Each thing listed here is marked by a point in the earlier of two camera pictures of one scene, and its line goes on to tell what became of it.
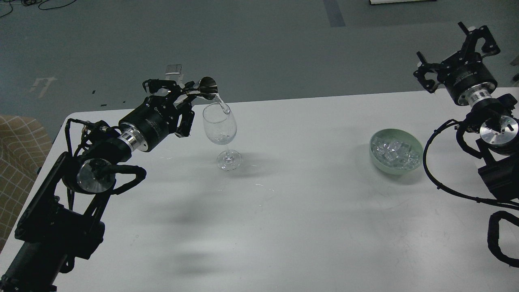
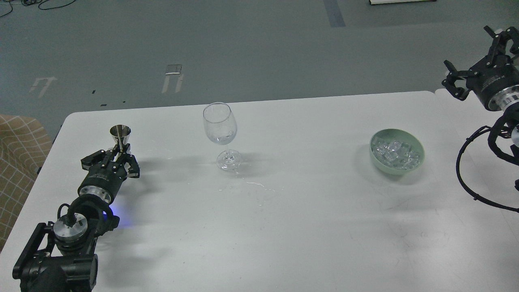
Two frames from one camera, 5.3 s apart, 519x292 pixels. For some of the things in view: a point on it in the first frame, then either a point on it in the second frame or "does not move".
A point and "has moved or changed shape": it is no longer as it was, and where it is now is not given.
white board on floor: [374, 2] does not move
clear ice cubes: [395, 153] does not move
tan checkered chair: [24, 144] does not move
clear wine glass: [220, 126] does not move
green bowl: [395, 151] does not move
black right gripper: [460, 71] to [495, 81]
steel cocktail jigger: [207, 88] has moved or changed shape
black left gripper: [157, 115] to [104, 178]
